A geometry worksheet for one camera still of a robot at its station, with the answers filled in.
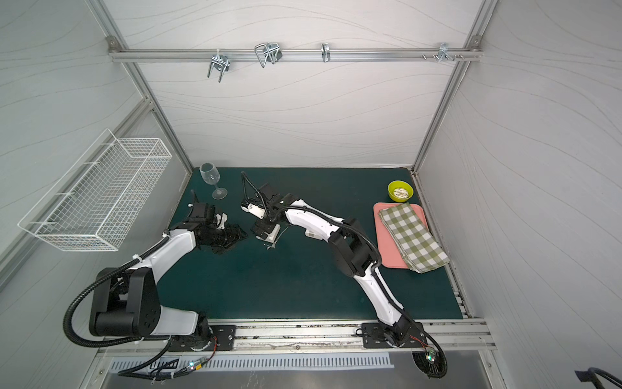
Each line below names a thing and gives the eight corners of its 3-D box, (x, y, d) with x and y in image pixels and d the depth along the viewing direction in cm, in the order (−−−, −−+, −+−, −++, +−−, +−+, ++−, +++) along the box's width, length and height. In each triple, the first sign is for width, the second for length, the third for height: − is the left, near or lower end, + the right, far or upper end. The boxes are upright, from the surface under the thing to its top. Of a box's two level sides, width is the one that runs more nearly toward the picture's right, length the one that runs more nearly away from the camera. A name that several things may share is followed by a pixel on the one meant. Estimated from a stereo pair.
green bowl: (390, 202, 108) (392, 197, 106) (386, 184, 115) (387, 180, 113) (413, 202, 108) (416, 197, 106) (408, 185, 115) (410, 180, 113)
